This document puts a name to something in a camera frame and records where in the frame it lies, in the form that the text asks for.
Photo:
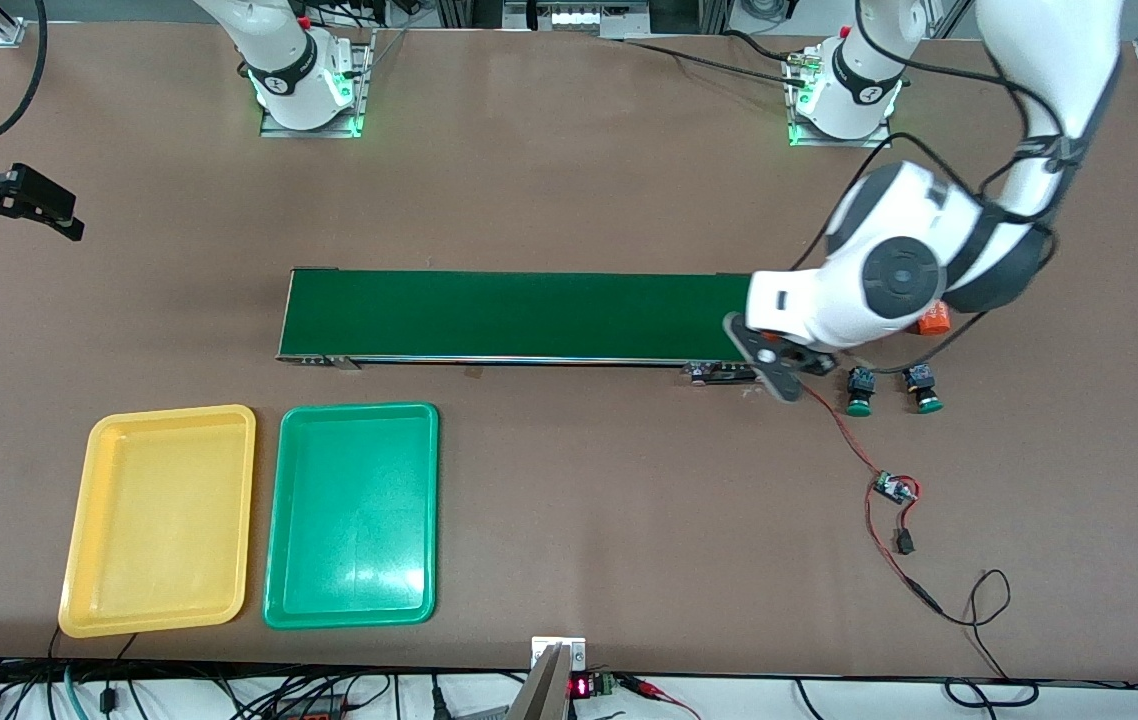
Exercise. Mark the green plastic tray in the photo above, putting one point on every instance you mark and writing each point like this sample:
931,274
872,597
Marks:
354,515

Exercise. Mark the red clip test lead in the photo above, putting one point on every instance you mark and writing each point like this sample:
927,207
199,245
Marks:
644,687

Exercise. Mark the small black inline switch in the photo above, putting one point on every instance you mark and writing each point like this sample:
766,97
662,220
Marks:
904,543

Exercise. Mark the red black power lead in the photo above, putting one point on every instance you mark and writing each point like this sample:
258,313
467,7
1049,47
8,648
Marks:
924,597

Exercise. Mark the aluminium arm base plate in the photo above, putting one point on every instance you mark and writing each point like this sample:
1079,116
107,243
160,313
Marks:
879,140
364,90

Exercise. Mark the grey control box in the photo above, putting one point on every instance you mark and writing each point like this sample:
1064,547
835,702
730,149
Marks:
574,17

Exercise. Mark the green push button red contact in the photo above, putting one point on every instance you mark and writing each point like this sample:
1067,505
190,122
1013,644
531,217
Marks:
860,388

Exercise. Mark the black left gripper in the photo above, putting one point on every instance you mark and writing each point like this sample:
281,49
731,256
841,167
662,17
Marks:
812,360

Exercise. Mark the small green circuit board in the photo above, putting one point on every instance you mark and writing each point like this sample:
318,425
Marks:
895,488

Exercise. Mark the red digit display module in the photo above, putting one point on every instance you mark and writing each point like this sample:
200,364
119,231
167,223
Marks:
581,687

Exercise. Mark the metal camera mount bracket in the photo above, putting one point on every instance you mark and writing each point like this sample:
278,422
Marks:
559,655

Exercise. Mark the green belt conveyor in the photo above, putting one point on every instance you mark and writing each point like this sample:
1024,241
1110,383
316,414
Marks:
529,315

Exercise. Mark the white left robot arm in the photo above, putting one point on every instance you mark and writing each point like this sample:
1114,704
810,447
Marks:
894,275

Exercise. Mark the yellow plastic tray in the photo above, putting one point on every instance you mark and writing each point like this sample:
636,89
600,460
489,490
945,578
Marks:
159,520

